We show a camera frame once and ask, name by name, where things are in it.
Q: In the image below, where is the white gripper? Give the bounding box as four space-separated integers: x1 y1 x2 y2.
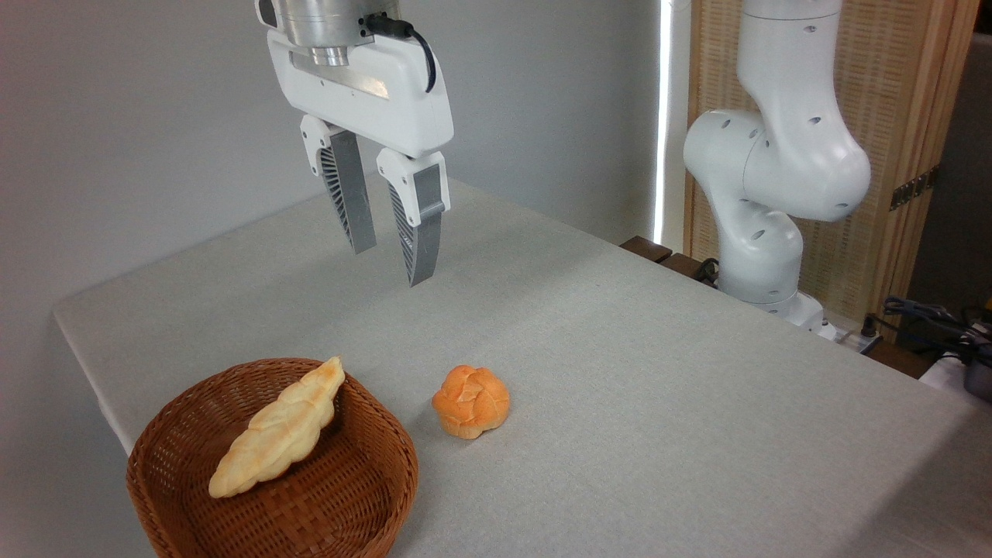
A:
266 29 455 288

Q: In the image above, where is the round orange braided bun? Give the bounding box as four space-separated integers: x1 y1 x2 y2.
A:
431 365 512 441

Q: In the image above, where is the long pale braided bread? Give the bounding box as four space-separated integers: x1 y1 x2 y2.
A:
208 356 346 499

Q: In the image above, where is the brown woven wicker basket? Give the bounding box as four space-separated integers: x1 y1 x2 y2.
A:
126 357 420 558

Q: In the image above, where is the dark brown wooden block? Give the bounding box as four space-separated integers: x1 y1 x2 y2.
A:
619 236 674 265
659 252 720 289

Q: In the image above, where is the grey tablecloth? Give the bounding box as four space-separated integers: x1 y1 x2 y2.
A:
53 177 992 558

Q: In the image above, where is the white power strip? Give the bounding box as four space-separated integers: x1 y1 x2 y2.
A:
820 316 886 356

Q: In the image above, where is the black metal screen hinge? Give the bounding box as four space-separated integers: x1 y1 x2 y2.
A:
888 165 941 212

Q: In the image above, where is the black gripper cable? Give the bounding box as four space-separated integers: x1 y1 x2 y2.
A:
363 13 438 95

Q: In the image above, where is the dark blue cable bundle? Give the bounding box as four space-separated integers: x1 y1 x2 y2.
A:
873 296 992 367

